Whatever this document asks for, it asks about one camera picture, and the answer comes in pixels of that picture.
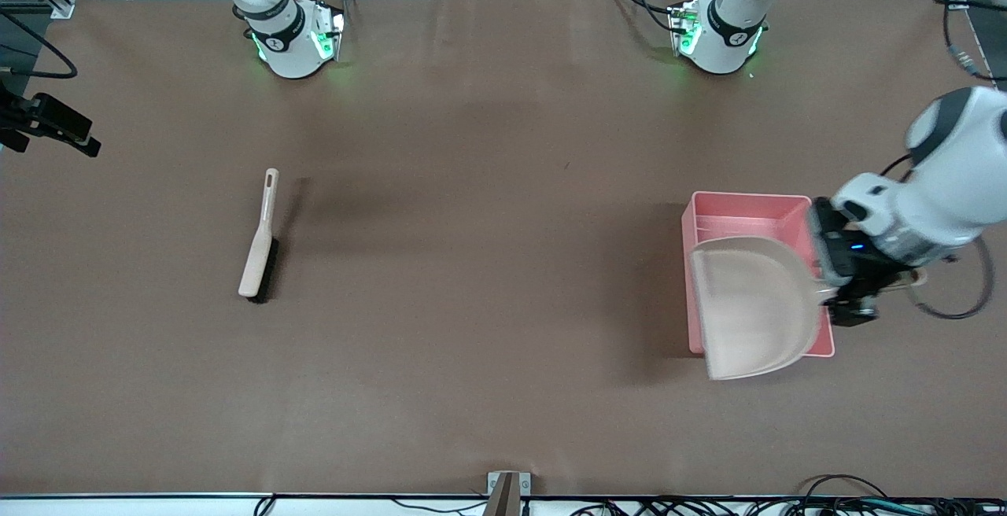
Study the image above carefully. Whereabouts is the black cable with connector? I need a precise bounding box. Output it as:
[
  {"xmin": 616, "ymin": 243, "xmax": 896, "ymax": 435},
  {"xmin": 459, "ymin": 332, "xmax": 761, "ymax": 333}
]
[{"xmin": 933, "ymin": 0, "xmax": 1007, "ymax": 82}]

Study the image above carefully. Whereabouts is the thin black cable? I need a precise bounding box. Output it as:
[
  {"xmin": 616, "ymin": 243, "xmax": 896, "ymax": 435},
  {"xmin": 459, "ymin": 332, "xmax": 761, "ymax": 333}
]
[{"xmin": 370, "ymin": 499, "xmax": 489, "ymax": 514}]

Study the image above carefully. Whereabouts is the beige plastic dustpan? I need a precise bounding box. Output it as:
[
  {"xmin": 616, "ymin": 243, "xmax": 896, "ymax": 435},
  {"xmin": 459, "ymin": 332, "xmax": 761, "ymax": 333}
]
[{"xmin": 688, "ymin": 236, "xmax": 929, "ymax": 382}]

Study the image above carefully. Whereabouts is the pink plastic bin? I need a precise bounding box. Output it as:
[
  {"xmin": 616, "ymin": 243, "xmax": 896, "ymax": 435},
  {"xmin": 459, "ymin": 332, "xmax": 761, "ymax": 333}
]
[{"xmin": 681, "ymin": 191, "xmax": 836, "ymax": 359}]

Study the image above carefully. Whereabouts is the metal table edge bracket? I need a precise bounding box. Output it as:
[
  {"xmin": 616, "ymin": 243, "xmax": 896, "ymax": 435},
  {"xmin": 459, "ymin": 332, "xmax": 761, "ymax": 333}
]
[{"xmin": 484, "ymin": 470, "xmax": 533, "ymax": 516}]

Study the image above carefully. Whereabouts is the black looped cable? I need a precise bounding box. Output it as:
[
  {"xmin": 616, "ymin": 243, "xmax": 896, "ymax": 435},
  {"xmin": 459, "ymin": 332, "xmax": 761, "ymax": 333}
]
[{"xmin": 796, "ymin": 474, "xmax": 894, "ymax": 503}]

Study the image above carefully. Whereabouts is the beige brush with black bristles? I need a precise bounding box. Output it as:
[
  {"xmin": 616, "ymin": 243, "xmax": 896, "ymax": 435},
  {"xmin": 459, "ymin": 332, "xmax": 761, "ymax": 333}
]
[{"xmin": 238, "ymin": 168, "xmax": 281, "ymax": 303}]

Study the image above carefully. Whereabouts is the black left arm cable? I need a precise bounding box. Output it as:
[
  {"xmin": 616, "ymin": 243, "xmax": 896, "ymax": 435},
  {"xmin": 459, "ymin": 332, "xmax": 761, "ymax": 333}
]
[{"xmin": 881, "ymin": 154, "xmax": 995, "ymax": 321}]

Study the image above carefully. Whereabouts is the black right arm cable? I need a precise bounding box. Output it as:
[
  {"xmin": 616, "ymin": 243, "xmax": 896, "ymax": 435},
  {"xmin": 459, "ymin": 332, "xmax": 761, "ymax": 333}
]
[{"xmin": 0, "ymin": 9, "xmax": 79, "ymax": 81}]

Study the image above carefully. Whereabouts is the black cable tangle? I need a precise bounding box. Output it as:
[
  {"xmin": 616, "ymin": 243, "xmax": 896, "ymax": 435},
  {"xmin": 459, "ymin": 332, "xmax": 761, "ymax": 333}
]
[{"xmin": 566, "ymin": 498, "xmax": 1007, "ymax": 516}]

